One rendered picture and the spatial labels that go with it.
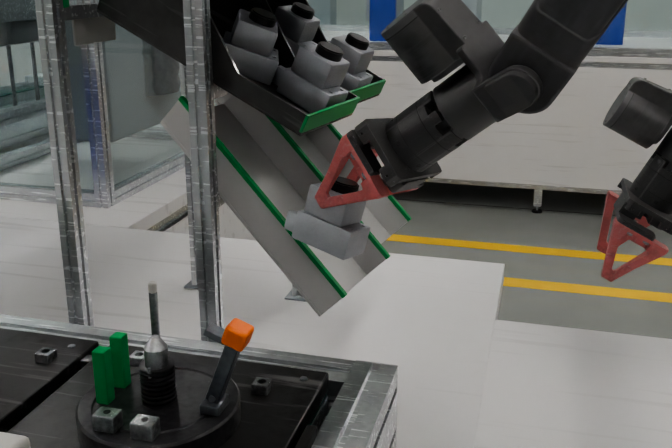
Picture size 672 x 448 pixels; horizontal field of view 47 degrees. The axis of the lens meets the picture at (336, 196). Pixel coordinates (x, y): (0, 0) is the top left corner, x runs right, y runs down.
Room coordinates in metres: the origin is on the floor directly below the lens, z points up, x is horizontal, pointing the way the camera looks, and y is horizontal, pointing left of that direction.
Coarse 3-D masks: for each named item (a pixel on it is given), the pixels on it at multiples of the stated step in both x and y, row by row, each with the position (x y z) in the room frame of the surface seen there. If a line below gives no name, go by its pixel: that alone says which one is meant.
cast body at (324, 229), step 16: (336, 192) 0.72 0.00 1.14; (304, 208) 0.73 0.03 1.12; (320, 208) 0.72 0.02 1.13; (336, 208) 0.71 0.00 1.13; (352, 208) 0.72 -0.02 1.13; (288, 224) 0.76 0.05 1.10; (304, 224) 0.73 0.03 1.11; (320, 224) 0.72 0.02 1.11; (336, 224) 0.71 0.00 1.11; (352, 224) 0.73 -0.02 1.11; (304, 240) 0.73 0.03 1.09; (320, 240) 0.72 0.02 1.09; (336, 240) 0.71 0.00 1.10; (352, 240) 0.71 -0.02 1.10; (336, 256) 0.71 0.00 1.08; (352, 256) 0.72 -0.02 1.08
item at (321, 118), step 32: (128, 0) 0.86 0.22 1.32; (160, 0) 0.84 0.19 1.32; (224, 0) 0.96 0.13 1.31; (256, 0) 0.94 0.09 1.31; (160, 32) 0.84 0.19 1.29; (224, 32) 0.96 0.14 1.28; (224, 64) 0.81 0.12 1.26; (288, 64) 0.92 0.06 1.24; (256, 96) 0.79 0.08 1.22; (352, 96) 0.89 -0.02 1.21; (288, 128) 0.78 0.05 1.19
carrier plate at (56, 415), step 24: (192, 360) 0.70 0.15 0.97; (216, 360) 0.70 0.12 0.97; (72, 384) 0.66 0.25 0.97; (240, 384) 0.66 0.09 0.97; (288, 384) 0.66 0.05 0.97; (312, 384) 0.66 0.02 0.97; (48, 408) 0.61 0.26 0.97; (72, 408) 0.61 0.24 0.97; (264, 408) 0.61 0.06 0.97; (288, 408) 0.61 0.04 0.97; (312, 408) 0.63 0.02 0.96; (24, 432) 0.58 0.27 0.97; (48, 432) 0.58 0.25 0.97; (72, 432) 0.58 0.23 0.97; (240, 432) 0.58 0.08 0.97; (264, 432) 0.58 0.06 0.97; (288, 432) 0.58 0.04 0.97
